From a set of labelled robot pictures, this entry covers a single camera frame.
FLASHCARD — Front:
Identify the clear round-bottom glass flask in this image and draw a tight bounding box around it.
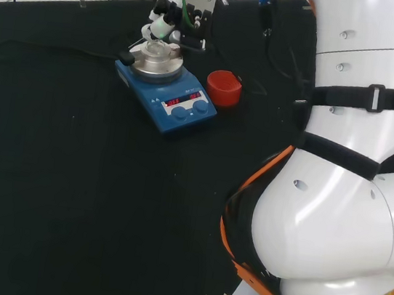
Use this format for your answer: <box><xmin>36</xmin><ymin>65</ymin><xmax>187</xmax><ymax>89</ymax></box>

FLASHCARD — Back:
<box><xmin>144</xmin><ymin>37</ymin><xmax>169</xmax><ymax>60</ymax></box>

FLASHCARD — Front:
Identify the red ribbed flask stand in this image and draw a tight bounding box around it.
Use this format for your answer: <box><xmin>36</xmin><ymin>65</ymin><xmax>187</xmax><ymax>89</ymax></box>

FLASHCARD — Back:
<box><xmin>203</xmin><ymin>67</ymin><xmax>246</xmax><ymax>112</ymax></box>

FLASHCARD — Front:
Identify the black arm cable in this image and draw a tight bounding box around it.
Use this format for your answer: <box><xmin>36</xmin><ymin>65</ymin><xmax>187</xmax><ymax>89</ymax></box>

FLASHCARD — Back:
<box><xmin>244</xmin><ymin>0</ymin><xmax>325</xmax><ymax>108</ymax></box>

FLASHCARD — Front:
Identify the orange cable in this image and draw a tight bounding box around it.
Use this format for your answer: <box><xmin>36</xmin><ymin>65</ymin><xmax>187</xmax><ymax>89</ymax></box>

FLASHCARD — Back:
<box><xmin>208</xmin><ymin>136</ymin><xmax>317</xmax><ymax>295</ymax></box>

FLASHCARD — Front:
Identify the heater with blue base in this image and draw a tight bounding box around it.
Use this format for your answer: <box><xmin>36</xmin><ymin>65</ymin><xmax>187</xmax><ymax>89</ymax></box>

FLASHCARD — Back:
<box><xmin>105</xmin><ymin>45</ymin><xmax>226</xmax><ymax>148</ymax></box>

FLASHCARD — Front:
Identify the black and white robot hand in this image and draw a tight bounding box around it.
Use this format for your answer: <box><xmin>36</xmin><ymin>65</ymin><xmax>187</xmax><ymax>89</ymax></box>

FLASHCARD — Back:
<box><xmin>139</xmin><ymin>0</ymin><xmax>215</xmax><ymax>53</ymax></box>

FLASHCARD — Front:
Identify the thin metal probe rod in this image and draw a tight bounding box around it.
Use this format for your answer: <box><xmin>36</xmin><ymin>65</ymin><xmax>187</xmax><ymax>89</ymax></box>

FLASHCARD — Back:
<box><xmin>127</xmin><ymin>36</ymin><xmax>151</xmax><ymax>52</ymax></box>

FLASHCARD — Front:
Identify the black bench cloth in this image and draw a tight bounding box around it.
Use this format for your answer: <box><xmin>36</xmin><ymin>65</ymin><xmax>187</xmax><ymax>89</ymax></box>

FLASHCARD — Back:
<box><xmin>0</xmin><ymin>0</ymin><xmax>350</xmax><ymax>295</ymax></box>

